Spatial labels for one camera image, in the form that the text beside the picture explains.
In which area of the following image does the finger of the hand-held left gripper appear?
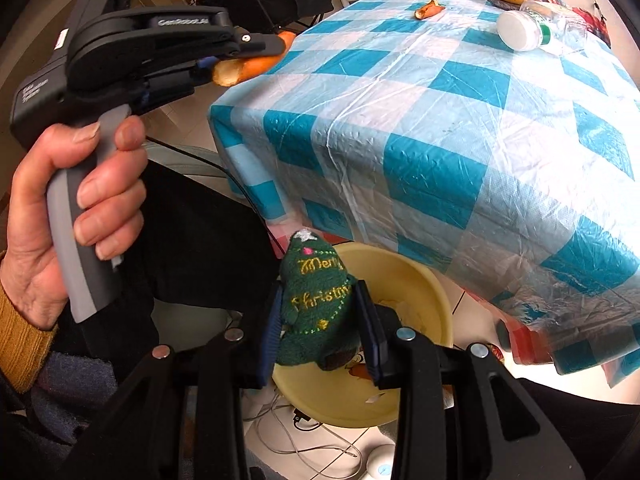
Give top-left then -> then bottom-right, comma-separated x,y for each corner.
220,30 -> 287,61
142,56 -> 222,108

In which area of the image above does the green knitted tree ornament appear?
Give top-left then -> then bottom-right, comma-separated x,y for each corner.
276,229 -> 362,372

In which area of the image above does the person's left forearm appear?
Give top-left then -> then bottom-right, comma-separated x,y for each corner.
0,282 -> 59,394

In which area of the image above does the clear plastic bottle white cap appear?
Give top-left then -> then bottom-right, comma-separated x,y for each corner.
496,0 -> 588,58

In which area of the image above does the person's left hand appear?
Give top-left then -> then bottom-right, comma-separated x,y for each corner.
0,114 -> 148,331

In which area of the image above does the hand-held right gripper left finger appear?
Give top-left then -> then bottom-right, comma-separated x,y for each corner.
65,285 -> 286,480

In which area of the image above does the white cable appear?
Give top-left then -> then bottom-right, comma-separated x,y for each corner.
250,394 -> 367,480

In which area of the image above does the dark blue fleece clothing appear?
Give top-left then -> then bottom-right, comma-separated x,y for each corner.
0,350 -> 122,480

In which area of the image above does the yellow plastic bin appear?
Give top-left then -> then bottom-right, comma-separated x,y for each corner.
272,244 -> 455,428

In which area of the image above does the grey seat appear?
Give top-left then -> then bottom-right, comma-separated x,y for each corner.
144,144 -> 227,177

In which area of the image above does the ribbed glass bowl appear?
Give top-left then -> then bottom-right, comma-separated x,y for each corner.
481,0 -> 532,14

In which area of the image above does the black cable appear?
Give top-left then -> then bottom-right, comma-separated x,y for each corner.
145,135 -> 282,252

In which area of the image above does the red patterned cloth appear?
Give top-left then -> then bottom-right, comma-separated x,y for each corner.
494,317 -> 640,387

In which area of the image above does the long orange peel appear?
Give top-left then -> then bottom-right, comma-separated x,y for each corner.
212,31 -> 297,87

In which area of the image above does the curled orange peel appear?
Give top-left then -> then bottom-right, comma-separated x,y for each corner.
412,0 -> 447,20

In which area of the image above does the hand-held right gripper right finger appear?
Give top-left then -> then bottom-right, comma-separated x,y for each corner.
354,280 -> 586,480

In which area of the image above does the white round device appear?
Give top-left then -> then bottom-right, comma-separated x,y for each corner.
367,444 -> 397,480

